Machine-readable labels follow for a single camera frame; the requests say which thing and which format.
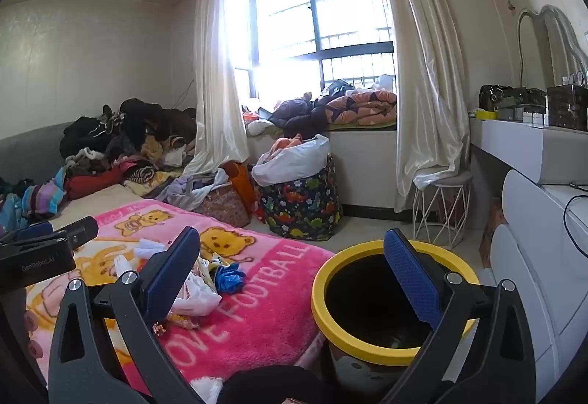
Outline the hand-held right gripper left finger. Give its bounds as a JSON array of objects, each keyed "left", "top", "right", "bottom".
[{"left": 47, "top": 226, "right": 203, "bottom": 404}]

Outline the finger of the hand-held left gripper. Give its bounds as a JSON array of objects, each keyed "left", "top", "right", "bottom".
[
  {"left": 50, "top": 215, "right": 99, "bottom": 246},
  {"left": 0, "top": 221, "right": 54, "bottom": 246}
]

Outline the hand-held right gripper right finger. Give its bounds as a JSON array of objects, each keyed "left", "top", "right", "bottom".
[{"left": 379, "top": 227, "right": 537, "bottom": 404}]

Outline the blue glove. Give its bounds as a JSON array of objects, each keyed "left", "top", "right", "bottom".
[{"left": 215, "top": 263, "right": 246, "bottom": 294}]

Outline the yellow rimmed black trash bin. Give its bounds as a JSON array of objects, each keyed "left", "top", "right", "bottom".
[{"left": 311, "top": 240, "right": 481, "bottom": 386}]

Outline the white crumpled tissue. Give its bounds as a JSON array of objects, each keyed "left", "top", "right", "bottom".
[{"left": 133, "top": 237, "right": 173, "bottom": 258}]

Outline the crumpled white plastic wrapper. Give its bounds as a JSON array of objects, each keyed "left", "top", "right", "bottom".
[{"left": 172, "top": 266, "right": 222, "bottom": 317}]

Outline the yellow snack wrapper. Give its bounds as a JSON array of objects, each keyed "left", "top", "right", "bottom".
[{"left": 165, "top": 312, "right": 203, "bottom": 330}]

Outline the brown floral bag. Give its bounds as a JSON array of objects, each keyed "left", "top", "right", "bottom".
[{"left": 190, "top": 181, "right": 252, "bottom": 228}]

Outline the pale lilac shirt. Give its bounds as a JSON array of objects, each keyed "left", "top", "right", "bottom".
[{"left": 168, "top": 167, "right": 230, "bottom": 209}]

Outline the pink bear printed blanket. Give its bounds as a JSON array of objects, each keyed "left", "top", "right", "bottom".
[{"left": 25, "top": 198, "right": 336, "bottom": 400}]

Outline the grey headboard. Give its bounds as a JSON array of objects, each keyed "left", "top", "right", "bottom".
[{"left": 0, "top": 121, "right": 79, "bottom": 184}]

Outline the orange cardboard box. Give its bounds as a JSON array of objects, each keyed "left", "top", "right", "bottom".
[{"left": 478, "top": 197, "right": 506, "bottom": 269}]

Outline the orange bag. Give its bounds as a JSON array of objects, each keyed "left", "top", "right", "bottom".
[{"left": 223, "top": 161, "right": 258, "bottom": 216}]

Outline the white vanity dresser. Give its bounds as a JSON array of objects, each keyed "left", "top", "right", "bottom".
[{"left": 469, "top": 117, "right": 588, "bottom": 404}]

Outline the pile of clothes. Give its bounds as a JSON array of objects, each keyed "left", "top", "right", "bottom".
[{"left": 0, "top": 98, "right": 198, "bottom": 221}]

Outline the white fuzzy garment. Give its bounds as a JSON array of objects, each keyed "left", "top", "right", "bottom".
[{"left": 190, "top": 375, "right": 226, "bottom": 404}]

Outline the dinosaur print storage bag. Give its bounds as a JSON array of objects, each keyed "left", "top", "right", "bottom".
[{"left": 254, "top": 156, "right": 344, "bottom": 242}]

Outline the large white plastic bag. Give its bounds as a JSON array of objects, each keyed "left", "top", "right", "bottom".
[{"left": 252, "top": 134, "right": 331, "bottom": 186}]

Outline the orange cloth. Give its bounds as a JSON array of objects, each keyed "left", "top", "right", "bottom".
[{"left": 268, "top": 135, "right": 304, "bottom": 157}]

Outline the orange patterned quilt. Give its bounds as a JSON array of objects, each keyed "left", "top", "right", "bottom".
[{"left": 317, "top": 89, "right": 398, "bottom": 126}]

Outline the black jacket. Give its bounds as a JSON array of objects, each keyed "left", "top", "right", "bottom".
[{"left": 268, "top": 97, "right": 329, "bottom": 133}]

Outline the small white plastic bag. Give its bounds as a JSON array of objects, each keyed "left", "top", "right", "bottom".
[{"left": 370, "top": 73, "right": 397, "bottom": 93}]

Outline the dark green cosmetic bag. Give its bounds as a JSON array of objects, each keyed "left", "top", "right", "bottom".
[{"left": 479, "top": 85, "right": 547, "bottom": 120}]

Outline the dark clear organizer box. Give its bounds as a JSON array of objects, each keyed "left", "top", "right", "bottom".
[{"left": 546, "top": 85, "right": 588, "bottom": 131}]

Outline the dark framed window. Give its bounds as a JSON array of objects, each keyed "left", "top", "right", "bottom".
[{"left": 227, "top": 0, "right": 397, "bottom": 111}]

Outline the vanity mirror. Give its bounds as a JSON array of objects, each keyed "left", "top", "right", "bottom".
[{"left": 517, "top": 4, "right": 588, "bottom": 87}]

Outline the white wire stool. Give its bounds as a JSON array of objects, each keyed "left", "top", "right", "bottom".
[{"left": 412, "top": 171, "right": 474, "bottom": 251}]

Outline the black cable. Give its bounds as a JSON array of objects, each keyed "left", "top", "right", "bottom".
[{"left": 563, "top": 193, "right": 588, "bottom": 258}]

